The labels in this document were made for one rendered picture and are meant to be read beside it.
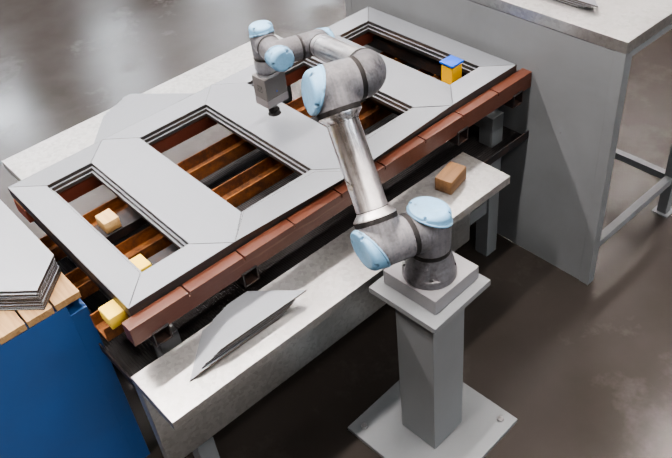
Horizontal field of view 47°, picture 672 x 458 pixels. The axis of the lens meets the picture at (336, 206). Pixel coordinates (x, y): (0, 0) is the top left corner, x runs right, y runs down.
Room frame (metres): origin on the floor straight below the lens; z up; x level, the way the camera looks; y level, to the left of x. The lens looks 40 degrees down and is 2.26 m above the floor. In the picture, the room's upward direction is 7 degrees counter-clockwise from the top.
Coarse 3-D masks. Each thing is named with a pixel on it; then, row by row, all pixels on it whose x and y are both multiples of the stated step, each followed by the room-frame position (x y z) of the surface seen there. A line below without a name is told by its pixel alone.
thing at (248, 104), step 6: (252, 96) 2.34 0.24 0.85; (240, 102) 2.31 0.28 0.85; (246, 102) 2.30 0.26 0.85; (252, 102) 2.30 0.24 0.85; (228, 108) 2.28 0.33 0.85; (234, 108) 2.27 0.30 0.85; (240, 108) 2.27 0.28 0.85; (246, 108) 2.26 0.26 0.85; (252, 108) 2.26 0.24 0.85; (222, 114) 2.24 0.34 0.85; (228, 114) 2.24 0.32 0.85; (234, 114) 2.24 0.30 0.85; (240, 114) 2.23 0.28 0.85
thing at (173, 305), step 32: (480, 96) 2.21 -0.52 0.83; (512, 96) 2.27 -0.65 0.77; (448, 128) 2.06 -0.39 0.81; (384, 160) 1.92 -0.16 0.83; (416, 160) 1.97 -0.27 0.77; (288, 224) 1.67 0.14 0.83; (320, 224) 1.72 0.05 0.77; (256, 256) 1.58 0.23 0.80; (192, 288) 1.46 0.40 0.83; (128, 320) 1.37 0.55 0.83; (160, 320) 1.39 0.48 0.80
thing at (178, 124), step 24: (432, 48) 2.53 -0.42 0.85; (288, 72) 2.53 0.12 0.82; (504, 72) 2.30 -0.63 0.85; (384, 96) 2.26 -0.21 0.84; (192, 120) 2.27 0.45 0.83; (216, 120) 2.26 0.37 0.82; (432, 120) 2.08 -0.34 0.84; (264, 144) 2.06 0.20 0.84; (96, 168) 2.03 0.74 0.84; (120, 192) 1.90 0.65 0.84; (144, 216) 1.78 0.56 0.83; (288, 216) 1.71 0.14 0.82; (240, 240) 1.60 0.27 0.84; (168, 288) 1.46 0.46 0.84
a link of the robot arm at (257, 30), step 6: (252, 24) 2.16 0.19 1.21; (258, 24) 2.15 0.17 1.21; (264, 24) 2.15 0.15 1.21; (270, 24) 2.16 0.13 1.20; (252, 30) 2.13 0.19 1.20; (258, 30) 2.12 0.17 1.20; (264, 30) 2.12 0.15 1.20; (270, 30) 2.13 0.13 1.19; (252, 36) 2.13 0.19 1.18; (258, 36) 2.12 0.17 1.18; (264, 36) 2.11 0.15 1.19; (252, 42) 2.13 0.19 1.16; (258, 42) 2.10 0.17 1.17; (252, 48) 2.14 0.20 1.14; (258, 54) 2.12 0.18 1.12; (258, 60) 2.13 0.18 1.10; (264, 60) 2.12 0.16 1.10
